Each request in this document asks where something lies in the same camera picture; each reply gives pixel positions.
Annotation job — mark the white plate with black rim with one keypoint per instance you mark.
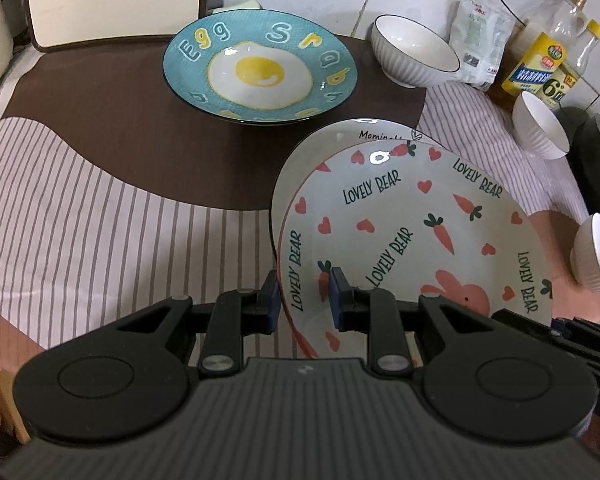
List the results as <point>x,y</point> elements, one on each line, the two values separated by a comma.
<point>310,160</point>

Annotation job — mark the dark cooking pot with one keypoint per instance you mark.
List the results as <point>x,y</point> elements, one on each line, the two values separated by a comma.
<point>595,160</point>

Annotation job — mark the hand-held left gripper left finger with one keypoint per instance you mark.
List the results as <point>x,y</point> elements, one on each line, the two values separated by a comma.
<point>271,305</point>

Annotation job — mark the white seasoning packet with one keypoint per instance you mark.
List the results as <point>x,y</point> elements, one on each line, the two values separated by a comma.
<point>480,35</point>

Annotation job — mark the pale green sponge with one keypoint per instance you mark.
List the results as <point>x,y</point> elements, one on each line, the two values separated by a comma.
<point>237,5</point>

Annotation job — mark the blue fried egg plate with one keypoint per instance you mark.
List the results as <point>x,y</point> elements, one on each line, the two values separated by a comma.
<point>260,70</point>

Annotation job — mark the white board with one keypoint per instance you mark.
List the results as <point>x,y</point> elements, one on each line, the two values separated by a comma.
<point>115,0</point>

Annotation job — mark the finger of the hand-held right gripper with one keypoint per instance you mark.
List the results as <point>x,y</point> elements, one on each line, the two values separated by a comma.
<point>525,327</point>

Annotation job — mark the striped brown and pink tablecloth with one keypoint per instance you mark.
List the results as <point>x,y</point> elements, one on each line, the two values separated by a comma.
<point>105,200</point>

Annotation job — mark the clear vinegar bottle yellow cap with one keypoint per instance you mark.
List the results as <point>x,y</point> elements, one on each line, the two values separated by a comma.
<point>587,55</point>

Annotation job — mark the white ribbed bowl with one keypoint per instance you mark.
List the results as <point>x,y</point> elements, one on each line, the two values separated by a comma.
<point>410,45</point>
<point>540,120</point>
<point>597,250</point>

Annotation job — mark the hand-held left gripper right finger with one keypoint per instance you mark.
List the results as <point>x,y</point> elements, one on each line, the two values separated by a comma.
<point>337,300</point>

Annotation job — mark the cooking wine bottle yellow label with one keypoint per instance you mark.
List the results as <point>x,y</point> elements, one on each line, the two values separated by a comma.
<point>530,65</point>

